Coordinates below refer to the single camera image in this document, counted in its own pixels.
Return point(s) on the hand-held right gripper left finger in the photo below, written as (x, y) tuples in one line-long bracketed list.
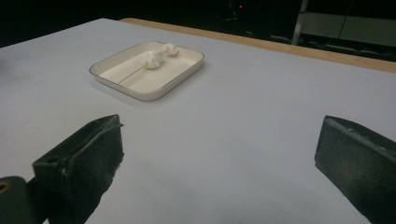
[(84, 161)]

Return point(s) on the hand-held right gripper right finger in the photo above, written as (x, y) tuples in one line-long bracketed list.
[(358, 168)]

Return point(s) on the cream rectangular tray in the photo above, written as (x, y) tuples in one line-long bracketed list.
[(174, 73)]

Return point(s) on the grey panel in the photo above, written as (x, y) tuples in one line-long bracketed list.
[(367, 31)]

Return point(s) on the metal stand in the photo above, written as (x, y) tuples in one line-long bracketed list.
[(299, 21)]

